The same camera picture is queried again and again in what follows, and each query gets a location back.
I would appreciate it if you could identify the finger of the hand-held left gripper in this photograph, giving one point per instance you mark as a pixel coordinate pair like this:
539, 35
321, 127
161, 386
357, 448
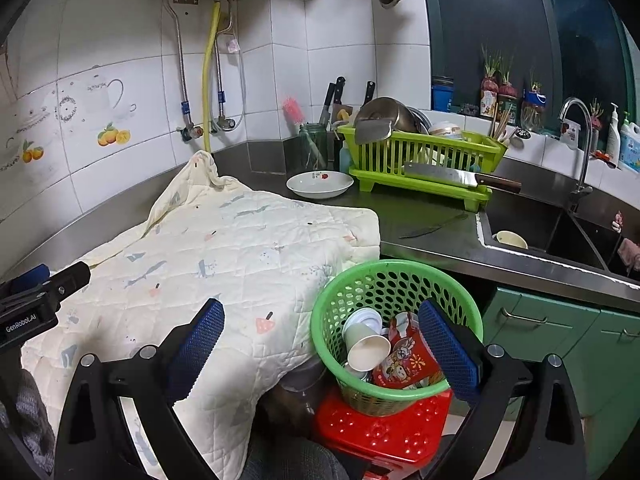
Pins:
30, 276
67, 282

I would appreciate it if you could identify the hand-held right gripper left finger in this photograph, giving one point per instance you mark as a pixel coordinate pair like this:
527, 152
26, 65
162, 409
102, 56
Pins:
197, 350

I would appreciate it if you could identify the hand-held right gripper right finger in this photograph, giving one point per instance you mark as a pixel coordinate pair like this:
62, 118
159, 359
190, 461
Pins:
447, 350

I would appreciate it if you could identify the red cartoon snack packet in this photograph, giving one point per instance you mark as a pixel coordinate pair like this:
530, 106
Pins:
400, 365

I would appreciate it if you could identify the white paper cup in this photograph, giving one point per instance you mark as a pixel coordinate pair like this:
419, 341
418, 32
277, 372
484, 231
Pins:
367, 352

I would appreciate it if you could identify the white plastic lid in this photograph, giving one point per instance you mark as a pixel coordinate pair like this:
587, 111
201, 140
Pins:
365, 316

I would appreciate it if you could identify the green plastic basket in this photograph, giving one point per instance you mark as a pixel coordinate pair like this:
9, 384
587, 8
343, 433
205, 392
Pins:
400, 263

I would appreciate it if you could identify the person's left forearm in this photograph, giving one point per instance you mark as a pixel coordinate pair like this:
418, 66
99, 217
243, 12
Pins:
30, 410

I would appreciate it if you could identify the green cabinet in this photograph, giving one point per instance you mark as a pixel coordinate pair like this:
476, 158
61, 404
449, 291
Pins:
550, 350

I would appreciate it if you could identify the cream quilted blanket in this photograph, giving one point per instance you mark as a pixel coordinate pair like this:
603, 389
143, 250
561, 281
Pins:
200, 240

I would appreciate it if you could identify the red plastic stool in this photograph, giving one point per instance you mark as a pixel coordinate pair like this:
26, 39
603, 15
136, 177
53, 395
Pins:
380, 440

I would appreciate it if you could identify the cream bowl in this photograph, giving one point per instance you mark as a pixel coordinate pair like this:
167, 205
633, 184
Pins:
510, 240

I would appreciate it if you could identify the grey knit clothing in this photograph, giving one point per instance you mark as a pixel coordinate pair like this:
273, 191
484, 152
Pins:
300, 460

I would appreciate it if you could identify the steel sink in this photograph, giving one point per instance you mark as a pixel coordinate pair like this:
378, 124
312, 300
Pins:
550, 230

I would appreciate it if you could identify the metal pipe valve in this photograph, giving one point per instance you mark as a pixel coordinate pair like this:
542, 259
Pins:
190, 133
225, 123

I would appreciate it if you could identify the green dish rack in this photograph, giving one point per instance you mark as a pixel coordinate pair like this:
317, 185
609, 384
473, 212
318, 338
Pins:
395, 152

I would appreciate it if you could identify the pink cloth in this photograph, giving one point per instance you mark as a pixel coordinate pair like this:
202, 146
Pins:
629, 252

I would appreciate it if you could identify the teal bottle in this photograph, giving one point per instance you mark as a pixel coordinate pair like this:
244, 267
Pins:
345, 157

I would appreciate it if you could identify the white bowl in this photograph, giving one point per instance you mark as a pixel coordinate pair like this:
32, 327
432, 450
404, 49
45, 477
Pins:
445, 131

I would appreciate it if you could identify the bundle of chopsticks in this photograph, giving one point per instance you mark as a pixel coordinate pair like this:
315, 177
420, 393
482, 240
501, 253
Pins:
501, 125

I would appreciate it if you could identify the green glass jar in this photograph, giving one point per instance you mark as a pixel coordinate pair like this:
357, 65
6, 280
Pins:
312, 147

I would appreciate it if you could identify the steel faucet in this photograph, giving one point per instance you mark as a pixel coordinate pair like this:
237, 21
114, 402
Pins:
585, 160

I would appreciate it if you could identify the metal pan in rack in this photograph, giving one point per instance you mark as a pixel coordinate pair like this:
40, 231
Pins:
395, 109

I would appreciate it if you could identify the red jar with sprouts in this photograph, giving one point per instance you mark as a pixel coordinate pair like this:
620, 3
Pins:
507, 105
489, 97

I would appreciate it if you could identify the blue-lidded jar with sprouts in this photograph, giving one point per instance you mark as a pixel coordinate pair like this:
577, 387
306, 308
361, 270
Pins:
532, 110

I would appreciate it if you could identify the blue container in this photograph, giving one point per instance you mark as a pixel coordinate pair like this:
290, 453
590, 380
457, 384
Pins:
442, 95

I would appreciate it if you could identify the pink bottle brush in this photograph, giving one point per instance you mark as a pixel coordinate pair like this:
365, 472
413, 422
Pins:
293, 110

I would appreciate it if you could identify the white pump bottle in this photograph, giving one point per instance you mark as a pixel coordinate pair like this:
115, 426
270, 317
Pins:
613, 135

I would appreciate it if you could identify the detergent bottles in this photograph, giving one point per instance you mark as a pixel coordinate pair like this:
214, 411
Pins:
630, 147

